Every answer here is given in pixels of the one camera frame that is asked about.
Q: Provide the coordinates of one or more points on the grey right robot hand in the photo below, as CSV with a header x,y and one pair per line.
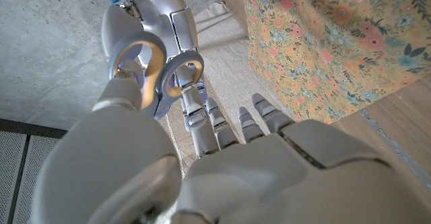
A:
x,y
158,5

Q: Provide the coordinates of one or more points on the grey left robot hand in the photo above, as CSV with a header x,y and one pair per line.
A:
x,y
269,177

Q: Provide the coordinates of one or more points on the grey scissors with yellow grips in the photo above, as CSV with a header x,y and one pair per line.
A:
x,y
153,42

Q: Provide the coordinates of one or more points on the beige striped curtain backdrop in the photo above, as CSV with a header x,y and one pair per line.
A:
x,y
229,66

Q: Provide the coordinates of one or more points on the grey tape outline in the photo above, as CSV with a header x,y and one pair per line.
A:
x,y
397,150

